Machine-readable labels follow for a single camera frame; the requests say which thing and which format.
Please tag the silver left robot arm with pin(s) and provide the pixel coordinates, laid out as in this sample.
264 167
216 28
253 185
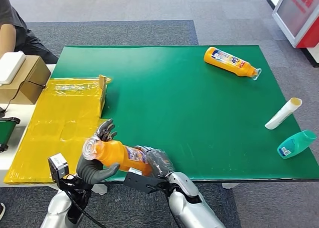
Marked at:
58 210

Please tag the white flat device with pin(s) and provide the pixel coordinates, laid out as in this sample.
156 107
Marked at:
8 66

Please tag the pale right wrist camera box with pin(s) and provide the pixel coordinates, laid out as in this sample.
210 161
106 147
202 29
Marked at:
139 182

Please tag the green table mat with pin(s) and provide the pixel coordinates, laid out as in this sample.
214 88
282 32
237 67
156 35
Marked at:
187 104

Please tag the white table foot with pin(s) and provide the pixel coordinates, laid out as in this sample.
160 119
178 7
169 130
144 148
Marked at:
228 186
100 188

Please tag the brown cardboard box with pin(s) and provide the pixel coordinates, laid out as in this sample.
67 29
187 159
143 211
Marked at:
32 78

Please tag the white tube bottle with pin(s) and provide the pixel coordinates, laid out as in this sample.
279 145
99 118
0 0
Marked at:
283 114

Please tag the teal plastic bottle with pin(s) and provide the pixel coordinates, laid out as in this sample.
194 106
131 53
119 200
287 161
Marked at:
295 144

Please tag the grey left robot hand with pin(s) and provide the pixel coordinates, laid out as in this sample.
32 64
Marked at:
89 173

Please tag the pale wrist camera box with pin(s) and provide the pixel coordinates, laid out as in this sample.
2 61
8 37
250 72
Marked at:
139 182
58 167

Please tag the orange bottle with clear cap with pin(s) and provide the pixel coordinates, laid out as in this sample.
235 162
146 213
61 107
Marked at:
229 61
117 155

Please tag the person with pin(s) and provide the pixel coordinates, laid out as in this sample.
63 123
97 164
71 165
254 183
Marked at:
25 41

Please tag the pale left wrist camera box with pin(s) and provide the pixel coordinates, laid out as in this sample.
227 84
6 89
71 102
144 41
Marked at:
58 167

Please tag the green and black bin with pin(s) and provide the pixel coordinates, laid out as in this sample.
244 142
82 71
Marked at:
6 131

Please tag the yellow taped cardboard box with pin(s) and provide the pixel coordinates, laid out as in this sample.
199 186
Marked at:
62 121

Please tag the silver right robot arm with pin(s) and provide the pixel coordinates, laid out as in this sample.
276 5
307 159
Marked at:
189 206

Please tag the person's shoe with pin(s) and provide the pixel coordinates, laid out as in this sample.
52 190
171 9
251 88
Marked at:
1 211

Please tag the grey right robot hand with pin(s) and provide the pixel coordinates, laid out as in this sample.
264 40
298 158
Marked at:
159 164

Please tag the red and white sign stand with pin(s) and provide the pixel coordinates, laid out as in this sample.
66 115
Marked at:
298 15

